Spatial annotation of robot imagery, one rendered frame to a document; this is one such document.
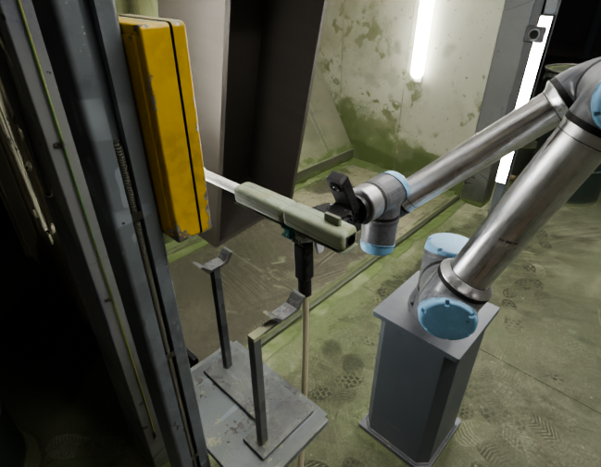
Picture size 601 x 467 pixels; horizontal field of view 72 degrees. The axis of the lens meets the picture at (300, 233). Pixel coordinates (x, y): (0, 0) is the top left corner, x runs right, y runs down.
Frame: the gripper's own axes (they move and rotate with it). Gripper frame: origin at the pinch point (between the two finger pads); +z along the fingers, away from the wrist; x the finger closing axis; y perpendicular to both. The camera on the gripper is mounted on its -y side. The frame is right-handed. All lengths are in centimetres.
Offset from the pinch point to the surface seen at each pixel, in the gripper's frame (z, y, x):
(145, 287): 33.6, -7.6, -3.1
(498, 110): -262, 37, 51
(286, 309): 13.3, 5.4, -9.7
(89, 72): 33.9, -35.4, -3.0
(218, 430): 25.2, 36.3, -1.1
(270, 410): 15.0, 35.4, -6.2
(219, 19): -44, -31, 78
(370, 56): -262, 14, 163
